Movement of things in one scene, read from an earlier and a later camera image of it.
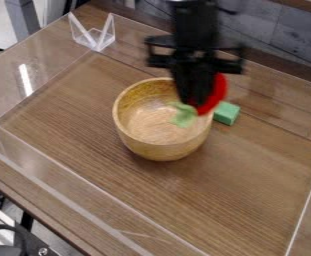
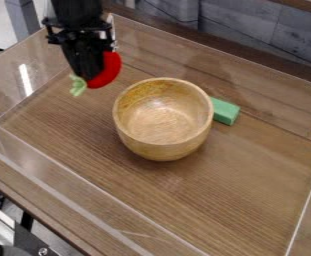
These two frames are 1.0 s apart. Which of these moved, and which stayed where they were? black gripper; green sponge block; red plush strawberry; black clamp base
Moved: red plush strawberry; black gripper
Stayed: black clamp base; green sponge block
